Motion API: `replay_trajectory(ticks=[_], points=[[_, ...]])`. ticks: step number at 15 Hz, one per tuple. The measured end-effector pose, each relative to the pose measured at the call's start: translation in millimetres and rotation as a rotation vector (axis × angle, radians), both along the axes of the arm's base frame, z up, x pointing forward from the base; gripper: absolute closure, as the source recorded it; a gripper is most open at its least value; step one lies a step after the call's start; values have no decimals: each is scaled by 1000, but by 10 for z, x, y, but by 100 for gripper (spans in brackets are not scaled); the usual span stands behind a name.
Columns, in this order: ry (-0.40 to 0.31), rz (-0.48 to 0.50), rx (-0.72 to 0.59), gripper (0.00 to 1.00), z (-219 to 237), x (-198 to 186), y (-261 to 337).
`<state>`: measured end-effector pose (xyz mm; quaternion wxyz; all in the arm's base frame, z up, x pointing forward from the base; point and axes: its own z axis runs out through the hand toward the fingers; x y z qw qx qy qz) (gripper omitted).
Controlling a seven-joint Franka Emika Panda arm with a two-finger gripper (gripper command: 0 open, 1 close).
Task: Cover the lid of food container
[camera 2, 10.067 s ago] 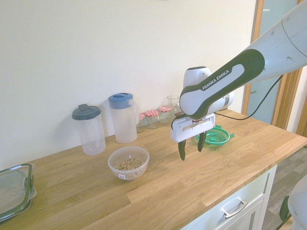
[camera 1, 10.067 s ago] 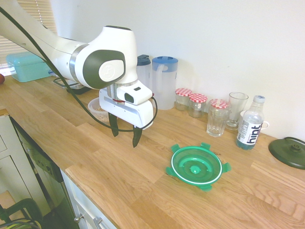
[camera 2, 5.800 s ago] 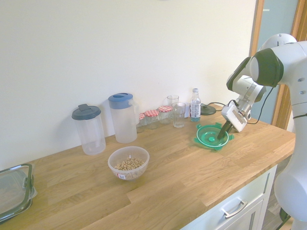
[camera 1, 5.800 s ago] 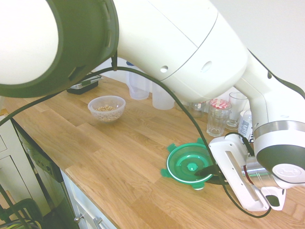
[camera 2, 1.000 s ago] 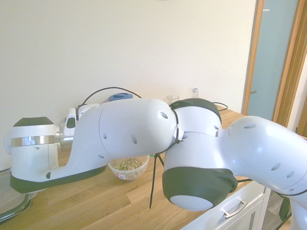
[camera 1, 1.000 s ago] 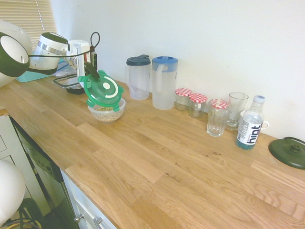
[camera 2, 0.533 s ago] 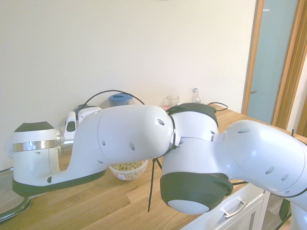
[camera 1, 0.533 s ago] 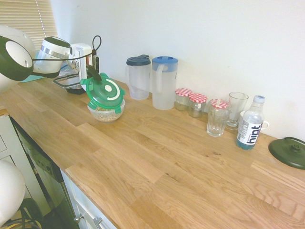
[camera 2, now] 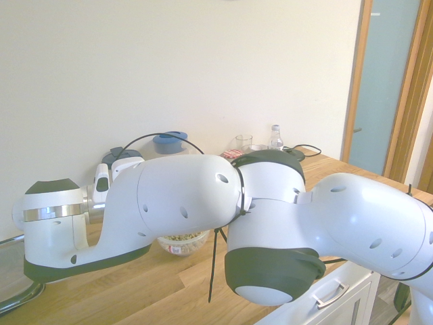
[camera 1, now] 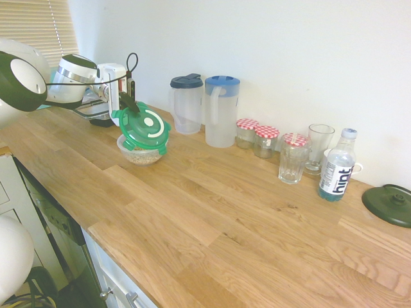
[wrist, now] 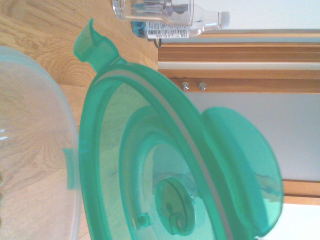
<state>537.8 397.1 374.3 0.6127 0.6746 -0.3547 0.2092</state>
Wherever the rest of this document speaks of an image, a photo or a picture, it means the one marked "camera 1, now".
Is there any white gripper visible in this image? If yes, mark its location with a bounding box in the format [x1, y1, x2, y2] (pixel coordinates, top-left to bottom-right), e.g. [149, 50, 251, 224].
[96, 63, 142, 126]

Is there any green round container lid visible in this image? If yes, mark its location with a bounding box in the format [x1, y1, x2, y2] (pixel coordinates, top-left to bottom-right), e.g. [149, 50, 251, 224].
[111, 101, 173, 155]

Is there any glass container dark clip lid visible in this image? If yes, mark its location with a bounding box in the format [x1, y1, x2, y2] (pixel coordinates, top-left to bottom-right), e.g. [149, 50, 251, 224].
[74, 95, 117, 128]

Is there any clear pitcher navy lid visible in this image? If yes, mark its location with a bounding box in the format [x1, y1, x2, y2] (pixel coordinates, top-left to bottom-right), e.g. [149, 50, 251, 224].
[169, 73, 205, 135]

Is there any clear plastic food bowl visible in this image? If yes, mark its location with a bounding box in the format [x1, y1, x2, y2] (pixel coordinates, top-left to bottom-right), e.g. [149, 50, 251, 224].
[116, 133, 164, 167]

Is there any clear pitcher blue lid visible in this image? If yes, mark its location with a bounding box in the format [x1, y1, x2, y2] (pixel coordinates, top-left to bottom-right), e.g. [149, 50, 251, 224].
[204, 75, 241, 148]

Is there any glass jar red checkered lid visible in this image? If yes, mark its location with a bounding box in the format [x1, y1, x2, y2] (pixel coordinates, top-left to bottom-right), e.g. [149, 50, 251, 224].
[236, 118, 260, 150]
[281, 132, 312, 155]
[253, 125, 280, 159]

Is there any dark green pot lid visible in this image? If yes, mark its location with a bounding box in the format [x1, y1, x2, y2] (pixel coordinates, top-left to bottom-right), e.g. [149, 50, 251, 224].
[361, 184, 411, 229]

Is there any cereal rings heap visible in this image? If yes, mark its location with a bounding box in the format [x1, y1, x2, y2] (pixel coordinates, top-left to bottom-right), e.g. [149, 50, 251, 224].
[123, 146, 160, 164]

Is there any wooden window blind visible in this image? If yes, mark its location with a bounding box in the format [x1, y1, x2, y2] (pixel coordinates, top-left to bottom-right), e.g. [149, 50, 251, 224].
[0, 0, 80, 70]

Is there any stainless steel dishwasher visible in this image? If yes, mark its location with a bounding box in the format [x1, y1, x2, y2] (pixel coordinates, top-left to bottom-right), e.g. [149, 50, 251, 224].
[14, 157, 107, 308]

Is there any white side cabinet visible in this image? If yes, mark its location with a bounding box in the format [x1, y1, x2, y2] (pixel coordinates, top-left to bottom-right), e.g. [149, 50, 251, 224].
[0, 153, 49, 289]

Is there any faceted drinking glass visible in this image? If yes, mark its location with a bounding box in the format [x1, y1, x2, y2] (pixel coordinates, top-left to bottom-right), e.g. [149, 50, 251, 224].
[277, 141, 313, 185]

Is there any tall footed clear glass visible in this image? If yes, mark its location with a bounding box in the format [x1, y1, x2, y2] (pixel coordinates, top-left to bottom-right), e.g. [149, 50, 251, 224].
[304, 124, 336, 176]

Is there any white mug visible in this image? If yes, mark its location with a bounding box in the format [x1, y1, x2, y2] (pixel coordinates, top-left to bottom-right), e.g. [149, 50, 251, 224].
[322, 148, 363, 176]

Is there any hint water bottle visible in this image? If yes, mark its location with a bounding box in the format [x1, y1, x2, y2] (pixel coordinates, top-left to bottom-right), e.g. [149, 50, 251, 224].
[318, 128, 357, 203]

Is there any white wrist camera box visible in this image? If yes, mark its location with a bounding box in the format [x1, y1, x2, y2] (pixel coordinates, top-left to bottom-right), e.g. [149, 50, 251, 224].
[119, 76, 136, 99]

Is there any white drawer with handle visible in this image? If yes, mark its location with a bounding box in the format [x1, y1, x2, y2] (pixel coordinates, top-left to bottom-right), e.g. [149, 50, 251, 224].
[82, 227, 161, 308]

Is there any dark metal stand frame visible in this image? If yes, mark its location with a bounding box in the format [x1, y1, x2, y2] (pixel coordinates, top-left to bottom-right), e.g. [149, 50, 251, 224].
[19, 266, 59, 308]

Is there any silver bar drawer handle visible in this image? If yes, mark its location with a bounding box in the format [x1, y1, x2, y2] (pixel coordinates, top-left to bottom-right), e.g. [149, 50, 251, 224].
[126, 291, 143, 308]

